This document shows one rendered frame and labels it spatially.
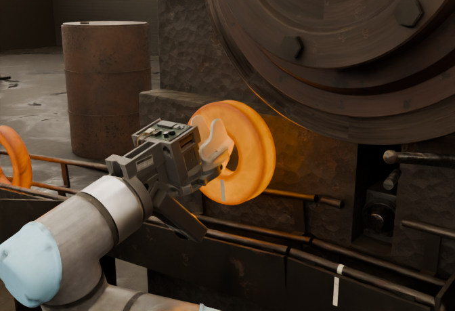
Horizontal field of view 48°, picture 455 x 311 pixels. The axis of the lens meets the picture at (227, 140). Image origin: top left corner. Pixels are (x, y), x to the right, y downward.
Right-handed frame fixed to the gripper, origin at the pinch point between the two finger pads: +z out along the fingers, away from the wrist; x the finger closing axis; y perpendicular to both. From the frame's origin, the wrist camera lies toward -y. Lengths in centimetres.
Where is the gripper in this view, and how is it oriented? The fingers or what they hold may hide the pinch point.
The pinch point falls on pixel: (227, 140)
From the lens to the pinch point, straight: 75.2
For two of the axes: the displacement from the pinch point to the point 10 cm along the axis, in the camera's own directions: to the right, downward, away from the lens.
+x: -7.8, -1.5, 6.1
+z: 6.0, -4.5, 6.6
